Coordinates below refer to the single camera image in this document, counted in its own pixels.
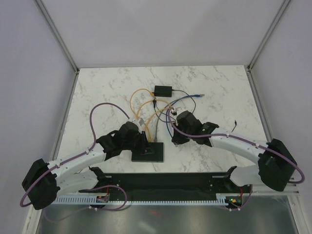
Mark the black power adapter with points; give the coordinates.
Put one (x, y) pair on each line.
(163, 91)

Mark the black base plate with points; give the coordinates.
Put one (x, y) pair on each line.
(154, 187)

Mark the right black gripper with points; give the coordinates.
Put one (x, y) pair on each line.
(178, 140)

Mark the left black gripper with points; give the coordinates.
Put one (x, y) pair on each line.
(144, 141)

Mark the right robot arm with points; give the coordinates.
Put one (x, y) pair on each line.
(273, 165)

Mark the aluminium frame rail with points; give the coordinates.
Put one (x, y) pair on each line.
(292, 189)

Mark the white slotted cable duct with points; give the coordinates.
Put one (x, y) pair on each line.
(97, 200)

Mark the black network switch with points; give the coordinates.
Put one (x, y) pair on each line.
(155, 153)

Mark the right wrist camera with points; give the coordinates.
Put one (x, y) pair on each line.
(174, 111)

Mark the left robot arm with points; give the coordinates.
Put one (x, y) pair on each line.
(61, 169)

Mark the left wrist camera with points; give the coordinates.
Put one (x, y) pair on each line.
(139, 122)

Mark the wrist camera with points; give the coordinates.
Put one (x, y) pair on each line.
(174, 111)
(139, 122)

